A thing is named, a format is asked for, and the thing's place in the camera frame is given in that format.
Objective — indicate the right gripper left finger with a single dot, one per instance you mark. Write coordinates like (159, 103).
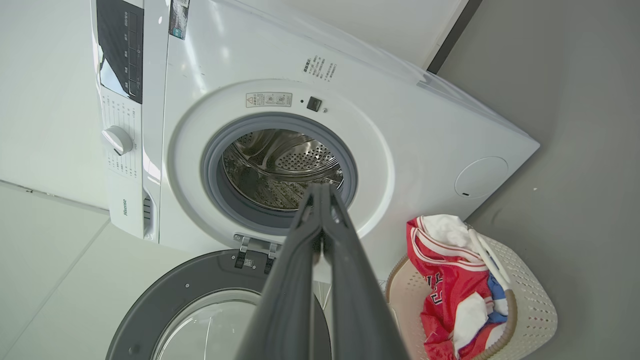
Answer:
(285, 310)

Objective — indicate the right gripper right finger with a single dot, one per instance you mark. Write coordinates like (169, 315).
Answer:
(357, 310)

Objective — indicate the black round washer door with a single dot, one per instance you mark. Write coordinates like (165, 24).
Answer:
(150, 310)

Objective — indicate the metal door hinge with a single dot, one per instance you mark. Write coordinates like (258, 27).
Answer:
(255, 247)

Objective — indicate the white front-load washing machine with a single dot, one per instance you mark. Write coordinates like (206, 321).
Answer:
(400, 125)

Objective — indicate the black door lock socket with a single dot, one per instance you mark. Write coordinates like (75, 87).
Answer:
(314, 104)

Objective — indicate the red basketball jersey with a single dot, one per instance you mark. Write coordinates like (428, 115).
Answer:
(450, 285)

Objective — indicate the blue white striped garment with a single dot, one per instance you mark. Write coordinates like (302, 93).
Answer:
(496, 300)

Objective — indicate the steel washer drum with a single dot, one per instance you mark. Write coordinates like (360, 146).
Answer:
(280, 160)

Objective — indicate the cream plastic laundry basket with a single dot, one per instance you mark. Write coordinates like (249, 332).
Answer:
(530, 310)

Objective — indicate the round white filter cover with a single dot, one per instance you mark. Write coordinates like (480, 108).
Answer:
(481, 177)

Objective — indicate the rectangular warning sticker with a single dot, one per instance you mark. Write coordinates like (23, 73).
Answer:
(269, 99)

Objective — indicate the white program dial knob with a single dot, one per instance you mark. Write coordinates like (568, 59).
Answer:
(117, 140)

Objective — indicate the black control display panel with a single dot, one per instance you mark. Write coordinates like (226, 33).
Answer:
(120, 50)

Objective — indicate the dark promotional sticker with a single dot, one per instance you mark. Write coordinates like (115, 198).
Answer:
(178, 17)

